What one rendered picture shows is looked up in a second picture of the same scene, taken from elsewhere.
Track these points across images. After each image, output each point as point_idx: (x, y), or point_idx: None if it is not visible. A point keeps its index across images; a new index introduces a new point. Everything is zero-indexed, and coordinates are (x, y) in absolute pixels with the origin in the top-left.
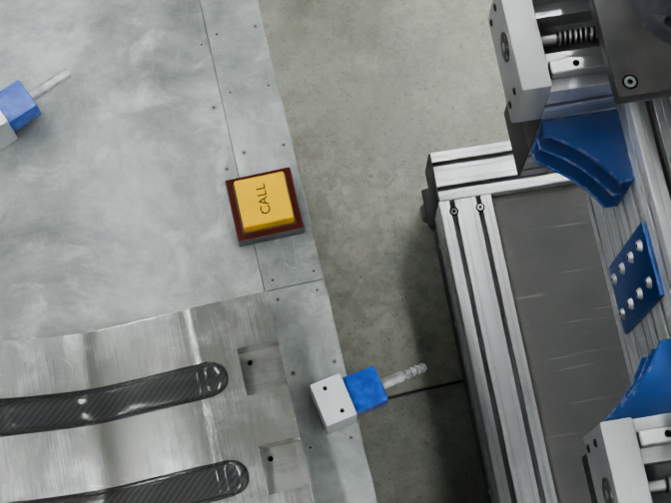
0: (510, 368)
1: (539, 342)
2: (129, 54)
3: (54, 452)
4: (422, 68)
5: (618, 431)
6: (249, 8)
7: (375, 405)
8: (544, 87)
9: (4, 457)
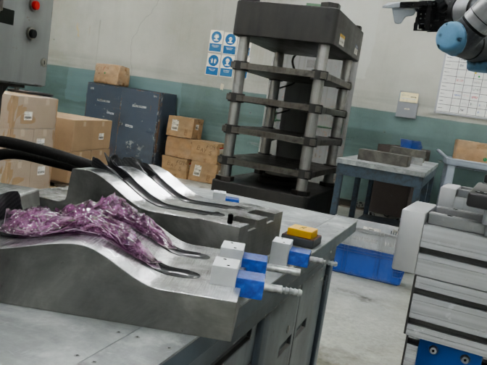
0: None
1: None
2: (282, 219)
3: (156, 187)
4: None
5: (425, 203)
6: (338, 229)
7: (301, 254)
8: (452, 189)
9: (139, 173)
